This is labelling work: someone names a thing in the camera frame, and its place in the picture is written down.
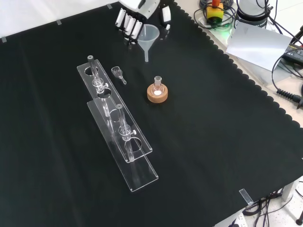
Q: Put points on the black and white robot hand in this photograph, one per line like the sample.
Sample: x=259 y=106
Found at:
x=146 y=8

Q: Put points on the clear plastic funnel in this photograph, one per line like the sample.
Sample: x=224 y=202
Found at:
x=148 y=35

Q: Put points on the clear glass weighing funnel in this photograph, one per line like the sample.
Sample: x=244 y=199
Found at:
x=116 y=71

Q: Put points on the clear acrylic funnel stand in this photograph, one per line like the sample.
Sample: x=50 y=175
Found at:
x=118 y=132

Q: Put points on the grey tape piece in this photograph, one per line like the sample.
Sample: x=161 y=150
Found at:
x=4 y=39
x=109 y=6
x=59 y=22

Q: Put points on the yellow stop button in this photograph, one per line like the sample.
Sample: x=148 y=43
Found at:
x=215 y=13

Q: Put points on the small round-bottom glass flask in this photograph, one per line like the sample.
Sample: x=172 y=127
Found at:
x=157 y=88

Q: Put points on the pale board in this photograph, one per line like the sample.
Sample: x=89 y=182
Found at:
x=255 y=45

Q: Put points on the black power adapter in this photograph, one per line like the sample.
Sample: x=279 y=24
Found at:
x=294 y=54

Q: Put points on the black cloth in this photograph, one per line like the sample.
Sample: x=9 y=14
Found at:
x=71 y=165

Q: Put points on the clear tape strip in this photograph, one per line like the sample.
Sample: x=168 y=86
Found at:
x=246 y=196

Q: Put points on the white power strip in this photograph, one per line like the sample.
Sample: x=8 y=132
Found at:
x=239 y=220

